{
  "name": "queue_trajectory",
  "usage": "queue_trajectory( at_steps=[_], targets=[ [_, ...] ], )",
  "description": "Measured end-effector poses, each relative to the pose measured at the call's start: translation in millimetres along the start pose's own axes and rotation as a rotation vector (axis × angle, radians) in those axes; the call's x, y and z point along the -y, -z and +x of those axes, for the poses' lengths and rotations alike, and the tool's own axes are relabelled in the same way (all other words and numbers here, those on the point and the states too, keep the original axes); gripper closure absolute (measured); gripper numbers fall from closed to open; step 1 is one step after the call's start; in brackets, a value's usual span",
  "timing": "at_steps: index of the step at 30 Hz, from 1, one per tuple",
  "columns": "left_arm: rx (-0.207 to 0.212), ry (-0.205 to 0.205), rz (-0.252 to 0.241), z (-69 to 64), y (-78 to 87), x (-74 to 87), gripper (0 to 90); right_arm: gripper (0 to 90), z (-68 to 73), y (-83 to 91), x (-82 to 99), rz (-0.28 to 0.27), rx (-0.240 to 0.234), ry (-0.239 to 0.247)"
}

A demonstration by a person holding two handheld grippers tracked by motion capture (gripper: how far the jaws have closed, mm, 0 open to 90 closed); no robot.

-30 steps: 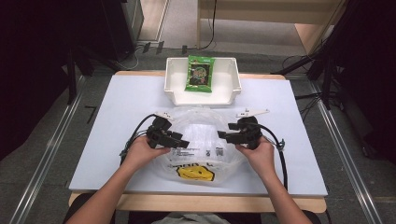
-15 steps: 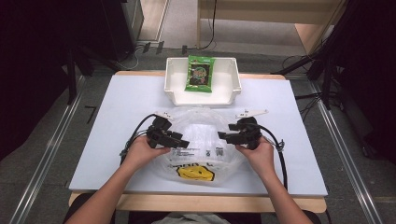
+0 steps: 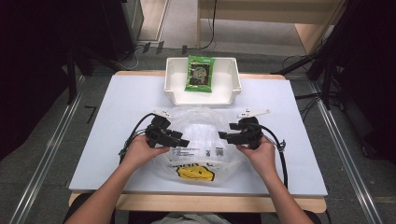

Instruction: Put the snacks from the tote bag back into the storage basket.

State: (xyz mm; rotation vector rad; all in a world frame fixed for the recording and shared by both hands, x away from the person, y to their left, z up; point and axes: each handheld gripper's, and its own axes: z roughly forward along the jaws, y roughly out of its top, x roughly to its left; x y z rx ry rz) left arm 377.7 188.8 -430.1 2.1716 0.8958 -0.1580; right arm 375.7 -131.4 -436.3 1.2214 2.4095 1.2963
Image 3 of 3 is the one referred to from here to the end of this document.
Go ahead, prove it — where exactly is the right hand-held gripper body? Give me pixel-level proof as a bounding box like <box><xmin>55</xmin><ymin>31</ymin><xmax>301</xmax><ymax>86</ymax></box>
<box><xmin>228</xmin><ymin>107</ymin><xmax>271</xmax><ymax>150</ymax></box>

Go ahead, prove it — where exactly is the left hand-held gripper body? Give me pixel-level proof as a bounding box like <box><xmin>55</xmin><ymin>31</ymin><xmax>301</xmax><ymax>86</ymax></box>
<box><xmin>144</xmin><ymin>108</ymin><xmax>176</xmax><ymax>149</ymax></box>

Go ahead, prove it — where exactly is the clear plastic bag yellow smiley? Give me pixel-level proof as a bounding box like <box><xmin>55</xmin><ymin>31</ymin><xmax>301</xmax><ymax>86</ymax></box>
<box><xmin>151</xmin><ymin>105</ymin><xmax>250</xmax><ymax>189</ymax></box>

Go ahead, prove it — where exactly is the white plastic bin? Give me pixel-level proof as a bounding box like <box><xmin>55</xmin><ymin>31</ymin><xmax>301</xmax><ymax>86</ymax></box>
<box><xmin>163</xmin><ymin>57</ymin><xmax>243</xmax><ymax>106</ymax></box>

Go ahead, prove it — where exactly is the green snack packet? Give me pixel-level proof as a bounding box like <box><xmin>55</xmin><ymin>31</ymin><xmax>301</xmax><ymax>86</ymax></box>
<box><xmin>184</xmin><ymin>54</ymin><xmax>217</xmax><ymax>94</ymax></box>

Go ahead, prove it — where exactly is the person's right hand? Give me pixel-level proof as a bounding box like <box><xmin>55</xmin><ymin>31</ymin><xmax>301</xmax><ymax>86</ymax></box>
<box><xmin>235</xmin><ymin>135</ymin><xmax>278</xmax><ymax>179</ymax></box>

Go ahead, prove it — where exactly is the person's left hand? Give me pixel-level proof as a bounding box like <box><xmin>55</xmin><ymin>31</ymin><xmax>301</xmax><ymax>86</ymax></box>
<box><xmin>122</xmin><ymin>133</ymin><xmax>171</xmax><ymax>173</ymax></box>

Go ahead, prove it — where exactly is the person's grey shirt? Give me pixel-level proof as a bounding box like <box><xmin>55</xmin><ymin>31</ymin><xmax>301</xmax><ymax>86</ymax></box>
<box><xmin>152</xmin><ymin>212</ymin><xmax>232</xmax><ymax>224</ymax></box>

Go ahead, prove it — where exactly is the black tripod stand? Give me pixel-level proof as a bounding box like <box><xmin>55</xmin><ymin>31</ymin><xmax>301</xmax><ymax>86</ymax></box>
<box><xmin>270</xmin><ymin>36</ymin><xmax>347</xmax><ymax>110</ymax></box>

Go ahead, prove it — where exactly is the black metal stand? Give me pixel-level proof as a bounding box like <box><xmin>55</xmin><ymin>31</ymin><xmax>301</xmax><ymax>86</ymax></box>
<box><xmin>65</xmin><ymin>43</ymin><xmax>96</xmax><ymax>105</ymax></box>

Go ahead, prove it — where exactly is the black cabinet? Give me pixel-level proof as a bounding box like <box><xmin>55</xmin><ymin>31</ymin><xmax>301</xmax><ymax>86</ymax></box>
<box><xmin>99</xmin><ymin>0</ymin><xmax>145</xmax><ymax>63</ymax></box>

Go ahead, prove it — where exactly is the light wooden shelf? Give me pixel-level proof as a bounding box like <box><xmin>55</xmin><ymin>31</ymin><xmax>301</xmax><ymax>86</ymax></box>
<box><xmin>196</xmin><ymin>0</ymin><xmax>347</xmax><ymax>56</ymax></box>

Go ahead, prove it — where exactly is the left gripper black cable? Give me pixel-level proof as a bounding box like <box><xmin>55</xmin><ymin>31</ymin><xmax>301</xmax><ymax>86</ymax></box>
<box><xmin>118</xmin><ymin>112</ymin><xmax>156</xmax><ymax>165</ymax></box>

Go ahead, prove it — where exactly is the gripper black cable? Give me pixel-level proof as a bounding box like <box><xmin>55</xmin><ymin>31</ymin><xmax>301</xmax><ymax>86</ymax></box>
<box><xmin>260</xmin><ymin>123</ymin><xmax>290</xmax><ymax>190</ymax></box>
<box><xmin>118</xmin><ymin>112</ymin><xmax>156</xmax><ymax>165</ymax></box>

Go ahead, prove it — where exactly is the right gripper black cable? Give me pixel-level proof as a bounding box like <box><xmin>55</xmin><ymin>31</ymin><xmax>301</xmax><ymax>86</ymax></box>
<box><xmin>260</xmin><ymin>123</ymin><xmax>290</xmax><ymax>190</ymax></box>

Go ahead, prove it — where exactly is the white floor cable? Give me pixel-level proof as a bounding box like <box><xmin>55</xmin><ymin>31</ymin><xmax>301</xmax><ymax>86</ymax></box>
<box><xmin>116</xmin><ymin>46</ymin><xmax>140</xmax><ymax>71</ymax></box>

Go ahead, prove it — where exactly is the black floor cable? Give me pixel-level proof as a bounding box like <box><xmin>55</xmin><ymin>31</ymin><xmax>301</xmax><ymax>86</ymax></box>
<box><xmin>281</xmin><ymin>54</ymin><xmax>314</xmax><ymax>72</ymax></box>

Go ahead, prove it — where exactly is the metal floor rail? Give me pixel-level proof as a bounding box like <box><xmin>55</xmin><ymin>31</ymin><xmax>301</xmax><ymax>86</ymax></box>
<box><xmin>8</xmin><ymin>76</ymin><xmax>87</xmax><ymax>224</ymax></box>
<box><xmin>307</xmin><ymin>80</ymin><xmax>384</xmax><ymax>224</ymax></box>

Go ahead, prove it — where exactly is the black hanging cable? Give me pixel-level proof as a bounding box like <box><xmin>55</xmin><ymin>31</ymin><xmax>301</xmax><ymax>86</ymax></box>
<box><xmin>200</xmin><ymin>0</ymin><xmax>219</xmax><ymax>50</ymax></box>

